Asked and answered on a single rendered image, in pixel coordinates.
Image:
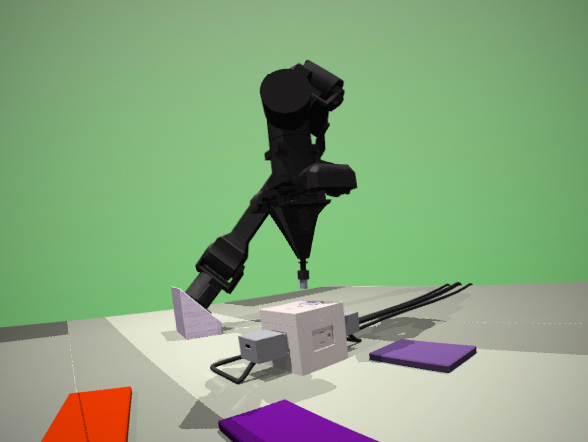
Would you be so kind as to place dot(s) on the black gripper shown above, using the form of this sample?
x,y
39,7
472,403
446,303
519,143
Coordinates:
x,y
296,194

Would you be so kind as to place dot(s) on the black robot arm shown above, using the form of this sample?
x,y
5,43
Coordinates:
x,y
296,100

